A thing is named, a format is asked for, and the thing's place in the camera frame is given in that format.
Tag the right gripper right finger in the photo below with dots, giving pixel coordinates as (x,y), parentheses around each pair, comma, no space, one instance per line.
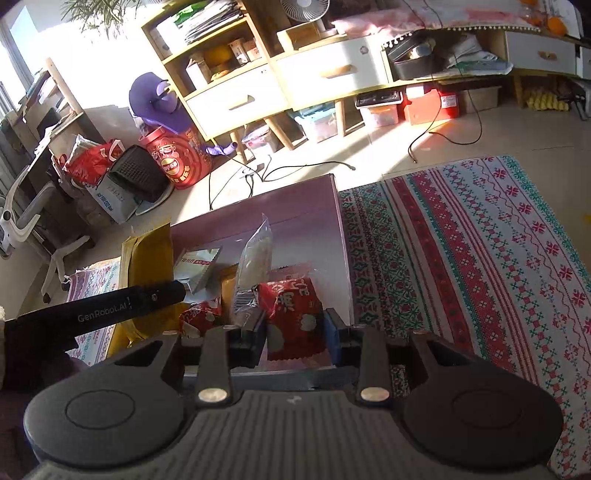
(370,352)

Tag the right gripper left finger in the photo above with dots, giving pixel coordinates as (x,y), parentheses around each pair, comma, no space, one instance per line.
(220,350)

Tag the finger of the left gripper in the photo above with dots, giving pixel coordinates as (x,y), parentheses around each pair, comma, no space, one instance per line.
(56,327)

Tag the small red snack packet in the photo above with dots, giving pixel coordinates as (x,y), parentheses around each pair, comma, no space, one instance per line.
(202,316)

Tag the clear white bar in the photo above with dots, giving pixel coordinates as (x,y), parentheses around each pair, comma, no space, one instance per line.
(253,269)

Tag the plain yellow snack packet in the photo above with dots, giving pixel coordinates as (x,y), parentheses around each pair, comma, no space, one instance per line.
(146,261)

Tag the pink snack packet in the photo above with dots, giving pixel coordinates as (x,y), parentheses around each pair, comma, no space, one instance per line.
(299,270)

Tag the pink silver cardboard box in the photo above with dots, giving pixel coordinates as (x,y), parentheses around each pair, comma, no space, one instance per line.
(306,223)

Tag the white office chair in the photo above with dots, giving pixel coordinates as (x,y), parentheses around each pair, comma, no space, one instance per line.
(20,226)

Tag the patterned woven floor mat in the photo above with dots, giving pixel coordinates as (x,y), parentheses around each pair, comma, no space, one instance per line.
(471,251)

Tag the red shopping bag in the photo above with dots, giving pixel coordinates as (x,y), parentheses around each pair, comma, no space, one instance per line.
(90,161)

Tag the black mesh basket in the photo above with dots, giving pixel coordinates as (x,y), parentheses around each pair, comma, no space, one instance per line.
(138,173)

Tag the red cylindrical snack drum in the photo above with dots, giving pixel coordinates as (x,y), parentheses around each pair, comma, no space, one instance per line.
(181,157)

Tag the purple plush toy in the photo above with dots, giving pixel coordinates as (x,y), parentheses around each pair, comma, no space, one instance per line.
(155,108)

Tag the white wooden drawer cabinet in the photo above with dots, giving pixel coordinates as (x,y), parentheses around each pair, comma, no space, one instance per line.
(331,69)

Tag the white desk fan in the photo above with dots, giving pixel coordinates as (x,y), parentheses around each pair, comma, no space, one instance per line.
(305,10)

